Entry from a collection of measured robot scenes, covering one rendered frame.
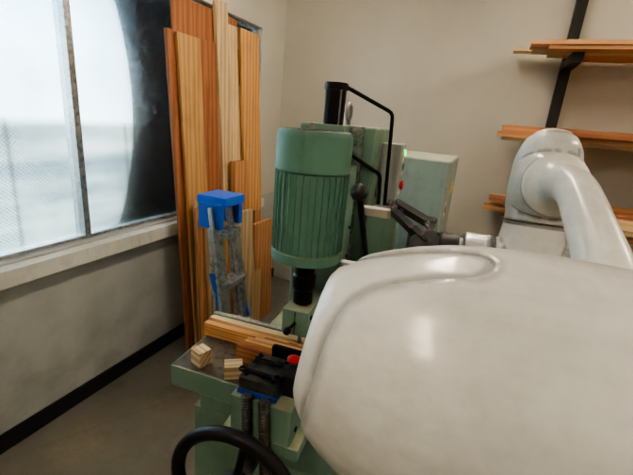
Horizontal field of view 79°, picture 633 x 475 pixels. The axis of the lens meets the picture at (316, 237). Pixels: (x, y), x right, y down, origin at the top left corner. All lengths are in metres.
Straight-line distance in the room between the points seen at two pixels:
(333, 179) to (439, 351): 0.71
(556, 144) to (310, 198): 0.46
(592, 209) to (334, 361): 0.46
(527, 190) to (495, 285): 0.55
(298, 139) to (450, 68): 2.43
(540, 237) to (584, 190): 0.17
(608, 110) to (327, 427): 3.09
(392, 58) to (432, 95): 0.42
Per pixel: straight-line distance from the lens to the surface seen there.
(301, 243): 0.87
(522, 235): 0.76
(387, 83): 3.24
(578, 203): 0.60
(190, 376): 1.08
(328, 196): 0.85
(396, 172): 1.14
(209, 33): 2.69
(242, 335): 1.13
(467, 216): 3.19
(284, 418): 0.87
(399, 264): 0.20
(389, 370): 0.17
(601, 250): 0.53
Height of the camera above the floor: 1.53
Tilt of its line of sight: 17 degrees down
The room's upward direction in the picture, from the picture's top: 5 degrees clockwise
